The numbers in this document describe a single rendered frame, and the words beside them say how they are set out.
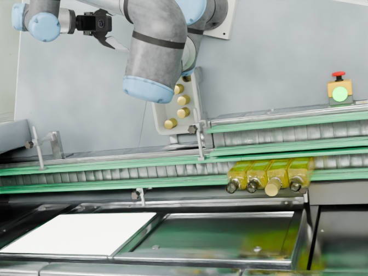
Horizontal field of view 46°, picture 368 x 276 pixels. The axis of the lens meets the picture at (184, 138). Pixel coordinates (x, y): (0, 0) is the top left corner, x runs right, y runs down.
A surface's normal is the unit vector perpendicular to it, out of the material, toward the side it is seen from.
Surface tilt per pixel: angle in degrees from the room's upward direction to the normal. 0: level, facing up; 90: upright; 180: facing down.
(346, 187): 0
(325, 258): 90
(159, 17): 26
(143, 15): 20
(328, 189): 0
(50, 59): 0
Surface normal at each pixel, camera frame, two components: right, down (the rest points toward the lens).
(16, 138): 0.92, -0.08
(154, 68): 0.07, 0.34
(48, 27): 0.48, 0.40
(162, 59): 0.28, 0.38
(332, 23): -0.35, 0.21
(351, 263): -0.15, -0.98
